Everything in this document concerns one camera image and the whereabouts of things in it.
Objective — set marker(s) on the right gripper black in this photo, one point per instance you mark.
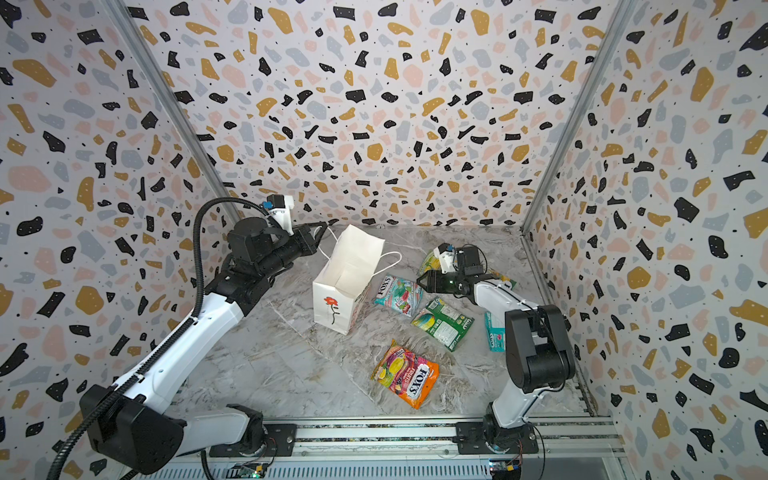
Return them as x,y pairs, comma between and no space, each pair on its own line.
448,282

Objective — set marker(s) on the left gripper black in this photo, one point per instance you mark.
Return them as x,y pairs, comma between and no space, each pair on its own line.
303,237

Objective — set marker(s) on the green Fox's candy bag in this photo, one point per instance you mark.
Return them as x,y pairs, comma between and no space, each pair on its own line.
506,281
429,263
443,322

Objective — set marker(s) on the white paper bag red flower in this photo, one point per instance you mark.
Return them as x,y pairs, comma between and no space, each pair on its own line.
341,287

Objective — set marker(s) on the pink teal Fox's candy bag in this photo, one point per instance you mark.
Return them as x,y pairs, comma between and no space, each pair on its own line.
401,295

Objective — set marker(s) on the orange snack pack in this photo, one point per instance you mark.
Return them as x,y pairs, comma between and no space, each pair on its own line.
406,374

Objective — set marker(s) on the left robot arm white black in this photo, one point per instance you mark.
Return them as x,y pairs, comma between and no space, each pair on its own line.
127,421

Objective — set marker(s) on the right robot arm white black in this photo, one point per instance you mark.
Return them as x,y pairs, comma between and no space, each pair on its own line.
539,358

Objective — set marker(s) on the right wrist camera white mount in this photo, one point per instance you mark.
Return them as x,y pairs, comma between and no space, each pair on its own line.
445,254

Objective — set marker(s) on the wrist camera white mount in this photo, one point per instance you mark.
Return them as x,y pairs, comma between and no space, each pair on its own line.
279,207
445,254

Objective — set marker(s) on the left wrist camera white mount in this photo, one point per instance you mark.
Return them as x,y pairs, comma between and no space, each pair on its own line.
279,207

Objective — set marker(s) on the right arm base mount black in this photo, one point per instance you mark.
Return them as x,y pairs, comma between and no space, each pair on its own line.
484,437

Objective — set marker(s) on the left corner aluminium post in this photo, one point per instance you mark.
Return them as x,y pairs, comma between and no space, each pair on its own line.
120,16

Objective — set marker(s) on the corner aluminium post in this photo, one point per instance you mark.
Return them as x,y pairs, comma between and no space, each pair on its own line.
616,26
120,16

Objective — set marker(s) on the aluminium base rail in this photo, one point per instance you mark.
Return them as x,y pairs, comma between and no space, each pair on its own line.
452,447

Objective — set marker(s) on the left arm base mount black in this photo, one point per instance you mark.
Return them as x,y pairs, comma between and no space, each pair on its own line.
268,441

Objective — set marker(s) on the right corner aluminium post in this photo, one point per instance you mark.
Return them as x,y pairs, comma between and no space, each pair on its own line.
616,26

